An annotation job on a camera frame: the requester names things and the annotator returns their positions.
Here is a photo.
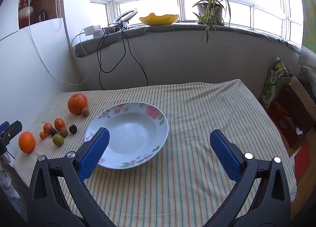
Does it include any large smooth orange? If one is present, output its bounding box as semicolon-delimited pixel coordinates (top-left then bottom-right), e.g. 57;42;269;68
18;131;35;154

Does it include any tiny orange kumquat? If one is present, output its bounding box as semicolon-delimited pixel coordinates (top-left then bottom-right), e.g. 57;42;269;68
39;131;47;140

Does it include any dark plum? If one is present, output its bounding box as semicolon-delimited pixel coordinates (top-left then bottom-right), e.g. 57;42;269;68
50;128;57;137
69;124;77;134

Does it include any green yellow plum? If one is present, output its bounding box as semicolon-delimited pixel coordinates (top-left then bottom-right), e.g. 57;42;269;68
53;134;64;147

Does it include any medium tangerine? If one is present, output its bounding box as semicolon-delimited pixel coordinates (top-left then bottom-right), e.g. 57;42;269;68
54;118;65;131

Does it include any large orange with stem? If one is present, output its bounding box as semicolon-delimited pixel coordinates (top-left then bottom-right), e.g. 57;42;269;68
68;93;88;115

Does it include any brown kiwi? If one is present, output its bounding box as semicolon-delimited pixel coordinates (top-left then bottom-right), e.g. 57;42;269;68
59;127;68;138
81;107;89;117

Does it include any floral white ceramic plate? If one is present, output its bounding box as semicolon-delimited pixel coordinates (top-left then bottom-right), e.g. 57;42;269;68
85;102;169;170

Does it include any white cabinet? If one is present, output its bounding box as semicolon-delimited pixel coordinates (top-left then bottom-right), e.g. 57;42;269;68
1;0;77;131

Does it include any striped tablecloth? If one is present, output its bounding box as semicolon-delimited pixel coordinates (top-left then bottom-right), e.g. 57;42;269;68
14;79;297;226

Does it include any cardboard box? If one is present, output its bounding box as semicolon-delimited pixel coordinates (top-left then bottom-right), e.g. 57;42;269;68
268;77;315;147

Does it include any red white vase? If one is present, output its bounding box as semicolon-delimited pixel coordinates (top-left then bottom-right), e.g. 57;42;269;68
18;0;34;29

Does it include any yellow melon rind bowl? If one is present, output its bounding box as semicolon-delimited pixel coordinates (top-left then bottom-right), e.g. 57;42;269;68
139;13;179;26

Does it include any potted spider plant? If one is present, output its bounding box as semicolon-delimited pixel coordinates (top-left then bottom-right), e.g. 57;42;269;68
192;0;231;44

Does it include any white cable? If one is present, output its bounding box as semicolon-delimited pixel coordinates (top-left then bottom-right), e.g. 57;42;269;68
27;0;91;86

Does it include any black cable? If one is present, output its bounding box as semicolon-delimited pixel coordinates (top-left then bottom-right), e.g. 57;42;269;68
96;25;149;91

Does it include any ring light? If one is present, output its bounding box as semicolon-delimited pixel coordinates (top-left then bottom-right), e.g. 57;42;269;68
113;9;138;29

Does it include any wall map poster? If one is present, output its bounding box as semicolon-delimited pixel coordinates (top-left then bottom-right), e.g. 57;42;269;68
302;0;315;53

